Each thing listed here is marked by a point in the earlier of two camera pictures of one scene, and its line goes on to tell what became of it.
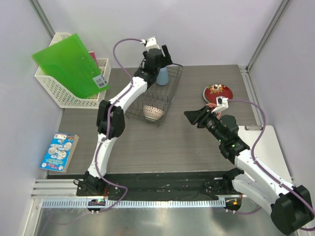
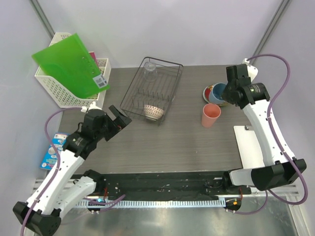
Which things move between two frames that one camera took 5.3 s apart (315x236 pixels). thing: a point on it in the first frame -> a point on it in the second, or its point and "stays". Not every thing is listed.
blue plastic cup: (163, 77) -> (215, 94)
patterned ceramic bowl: (151, 113) stays
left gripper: (167, 60) -> (119, 123)
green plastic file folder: (69, 62) stays
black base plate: (172, 184) stays
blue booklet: (60, 152) stays
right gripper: (193, 116) -> (225, 95)
